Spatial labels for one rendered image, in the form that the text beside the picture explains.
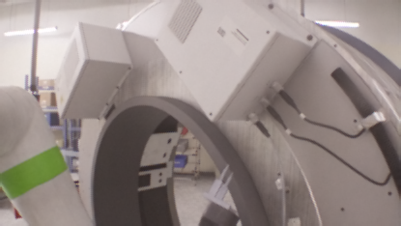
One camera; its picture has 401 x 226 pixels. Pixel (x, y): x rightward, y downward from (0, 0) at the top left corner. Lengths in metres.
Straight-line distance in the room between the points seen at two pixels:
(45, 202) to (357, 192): 0.48
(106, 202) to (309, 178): 0.88
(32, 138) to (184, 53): 0.30
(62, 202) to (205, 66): 0.32
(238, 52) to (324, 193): 0.27
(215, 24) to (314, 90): 0.20
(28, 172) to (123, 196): 0.80
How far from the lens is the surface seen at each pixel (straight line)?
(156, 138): 1.20
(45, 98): 6.75
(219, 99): 0.44
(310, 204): 0.51
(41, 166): 0.47
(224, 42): 0.45
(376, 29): 6.91
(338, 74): 0.45
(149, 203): 1.44
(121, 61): 0.92
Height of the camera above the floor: 1.54
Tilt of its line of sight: 2 degrees down
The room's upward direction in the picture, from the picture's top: 1 degrees clockwise
